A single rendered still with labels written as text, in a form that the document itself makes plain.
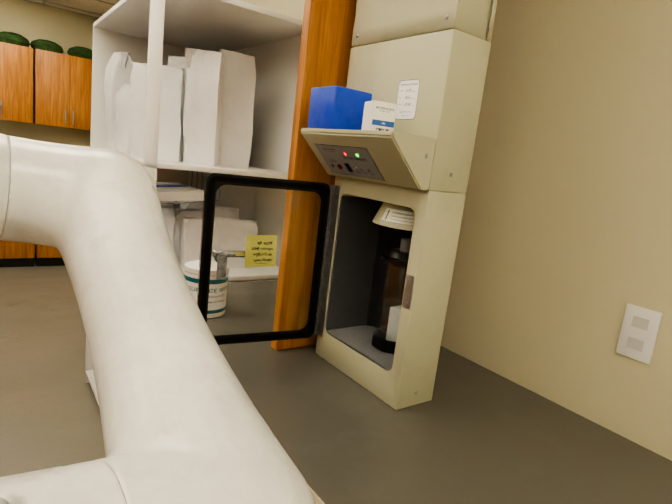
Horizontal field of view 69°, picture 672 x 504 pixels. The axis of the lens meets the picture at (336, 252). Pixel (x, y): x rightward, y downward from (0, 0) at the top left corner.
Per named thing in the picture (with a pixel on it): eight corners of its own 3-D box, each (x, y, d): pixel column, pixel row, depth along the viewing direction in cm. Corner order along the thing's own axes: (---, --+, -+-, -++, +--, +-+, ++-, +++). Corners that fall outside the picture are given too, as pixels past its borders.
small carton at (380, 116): (382, 135, 102) (386, 105, 101) (393, 134, 98) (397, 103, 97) (360, 131, 101) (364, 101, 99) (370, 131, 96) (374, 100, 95)
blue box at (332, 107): (341, 133, 117) (346, 95, 115) (367, 135, 109) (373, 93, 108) (306, 128, 111) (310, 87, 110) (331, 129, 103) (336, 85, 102)
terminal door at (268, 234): (314, 337, 127) (331, 183, 119) (194, 346, 112) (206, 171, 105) (312, 336, 127) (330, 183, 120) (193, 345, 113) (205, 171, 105)
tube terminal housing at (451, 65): (385, 341, 144) (424, 69, 130) (472, 389, 119) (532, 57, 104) (314, 352, 130) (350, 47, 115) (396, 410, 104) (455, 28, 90)
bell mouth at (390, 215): (410, 220, 126) (413, 199, 125) (464, 233, 112) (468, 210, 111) (357, 219, 116) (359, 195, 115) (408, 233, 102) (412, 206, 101)
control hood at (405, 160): (335, 175, 121) (340, 134, 119) (430, 190, 95) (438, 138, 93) (295, 171, 114) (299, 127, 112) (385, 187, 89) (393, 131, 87)
